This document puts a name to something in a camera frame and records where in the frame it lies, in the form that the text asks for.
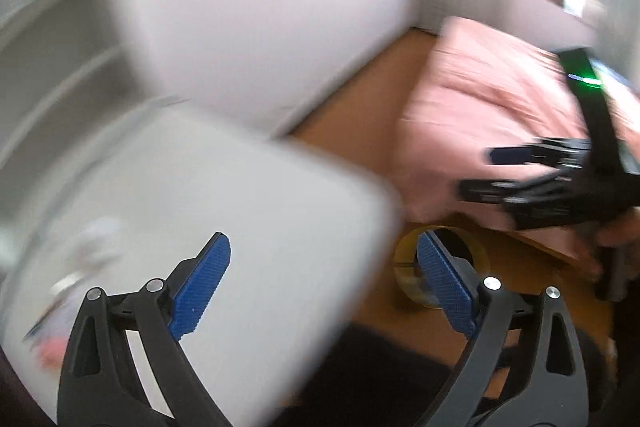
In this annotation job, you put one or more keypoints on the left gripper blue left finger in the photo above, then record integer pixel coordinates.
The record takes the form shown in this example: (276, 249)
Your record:
(193, 282)

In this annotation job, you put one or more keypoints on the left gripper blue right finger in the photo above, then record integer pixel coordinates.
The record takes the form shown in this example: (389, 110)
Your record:
(452, 281)

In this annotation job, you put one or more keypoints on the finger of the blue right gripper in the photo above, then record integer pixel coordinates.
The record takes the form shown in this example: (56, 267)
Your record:
(514, 155)
(491, 191)

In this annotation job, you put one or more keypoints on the black round trash bin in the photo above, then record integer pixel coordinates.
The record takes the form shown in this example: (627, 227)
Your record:
(460, 243)

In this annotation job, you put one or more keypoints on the person's right hand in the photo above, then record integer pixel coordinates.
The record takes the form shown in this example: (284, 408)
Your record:
(623, 231)

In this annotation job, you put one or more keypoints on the pink bed blanket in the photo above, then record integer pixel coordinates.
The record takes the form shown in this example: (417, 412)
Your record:
(481, 88)

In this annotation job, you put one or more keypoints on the white printed paper wrapper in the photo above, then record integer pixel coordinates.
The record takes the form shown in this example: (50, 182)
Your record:
(48, 337)

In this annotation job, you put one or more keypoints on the white desk shelf unit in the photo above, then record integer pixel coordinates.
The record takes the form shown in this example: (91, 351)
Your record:
(68, 92)

